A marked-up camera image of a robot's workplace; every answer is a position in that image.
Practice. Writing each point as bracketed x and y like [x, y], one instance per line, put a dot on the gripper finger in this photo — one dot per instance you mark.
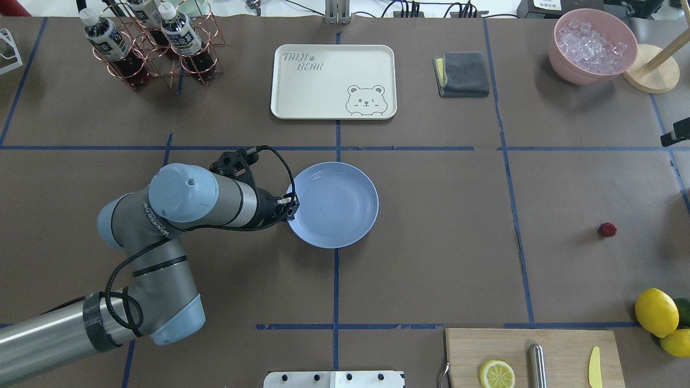
[679, 133]

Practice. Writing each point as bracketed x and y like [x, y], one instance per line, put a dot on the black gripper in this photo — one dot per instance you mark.
[267, 209]

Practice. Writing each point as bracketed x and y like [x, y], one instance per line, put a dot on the blue plastic plate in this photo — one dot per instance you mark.
[339, 205]

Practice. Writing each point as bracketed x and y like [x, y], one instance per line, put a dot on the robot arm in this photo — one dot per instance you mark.
[152, 293]

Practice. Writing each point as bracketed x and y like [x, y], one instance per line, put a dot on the red strawberry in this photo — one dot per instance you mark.
[607, 230]

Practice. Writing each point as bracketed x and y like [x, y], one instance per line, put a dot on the round wooden stand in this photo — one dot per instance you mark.
[654, 70]

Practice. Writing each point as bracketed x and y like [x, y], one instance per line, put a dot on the cream bear serving tray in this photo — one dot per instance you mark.
[333, 82]

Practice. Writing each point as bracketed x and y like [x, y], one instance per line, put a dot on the pink bowl of ice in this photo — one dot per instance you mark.
[589, 46]

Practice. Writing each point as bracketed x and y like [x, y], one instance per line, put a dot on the green lime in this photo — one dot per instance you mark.
[683, 306]

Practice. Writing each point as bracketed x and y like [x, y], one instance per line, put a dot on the large yellow lemon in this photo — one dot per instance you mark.
[656, 312]

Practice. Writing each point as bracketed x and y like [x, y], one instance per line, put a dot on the right tea bottle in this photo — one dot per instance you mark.
[179, 30]

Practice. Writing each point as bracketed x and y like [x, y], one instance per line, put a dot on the tea bottle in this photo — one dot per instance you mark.
[114, 48]
[146, 12]
[179, 30]

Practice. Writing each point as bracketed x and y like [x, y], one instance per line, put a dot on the small yellow lemon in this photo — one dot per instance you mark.
[677, 343]

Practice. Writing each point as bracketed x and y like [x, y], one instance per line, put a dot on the grey folded cloth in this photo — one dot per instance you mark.
[461, 75]

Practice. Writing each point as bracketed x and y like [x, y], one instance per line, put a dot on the left tea bottle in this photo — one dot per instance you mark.
[114, 48]

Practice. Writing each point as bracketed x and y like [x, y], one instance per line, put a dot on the rear tea bottle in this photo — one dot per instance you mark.
[146, 12]

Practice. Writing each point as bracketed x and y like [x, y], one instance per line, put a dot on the yellow plastic knife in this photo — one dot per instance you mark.
[594, 368]

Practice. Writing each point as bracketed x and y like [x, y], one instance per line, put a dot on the lemon half slice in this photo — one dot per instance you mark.
[496, 373]

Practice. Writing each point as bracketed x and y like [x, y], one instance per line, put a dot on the steel cylinder tool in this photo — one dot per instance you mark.
[537, 365]

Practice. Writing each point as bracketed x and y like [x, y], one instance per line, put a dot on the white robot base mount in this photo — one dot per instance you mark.
[364, 378]

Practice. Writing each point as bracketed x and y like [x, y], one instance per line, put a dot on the copper wire bottle rack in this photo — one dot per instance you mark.
[149, 55]

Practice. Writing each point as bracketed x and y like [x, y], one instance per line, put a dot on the aluminium frame post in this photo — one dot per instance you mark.
[337, 12]

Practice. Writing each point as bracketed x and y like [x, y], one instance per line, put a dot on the white wire rack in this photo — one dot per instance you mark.
[10, 55]

